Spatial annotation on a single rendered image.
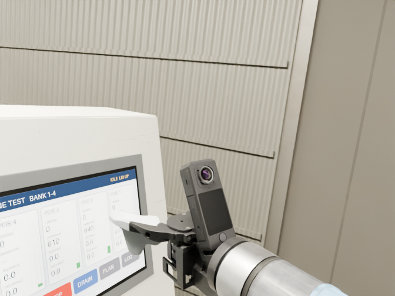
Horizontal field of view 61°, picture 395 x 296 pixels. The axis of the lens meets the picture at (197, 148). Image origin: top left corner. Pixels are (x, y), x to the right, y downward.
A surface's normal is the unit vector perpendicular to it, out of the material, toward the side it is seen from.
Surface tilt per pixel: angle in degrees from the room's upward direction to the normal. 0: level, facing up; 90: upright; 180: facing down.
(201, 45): 90
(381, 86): 90
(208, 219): 63
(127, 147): 76
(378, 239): 90
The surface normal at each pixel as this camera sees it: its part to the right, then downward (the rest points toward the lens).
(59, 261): 0.86, -0.06
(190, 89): -0.45, 0.10
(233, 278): -0.70, -0.33
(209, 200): 0.54, -0.27
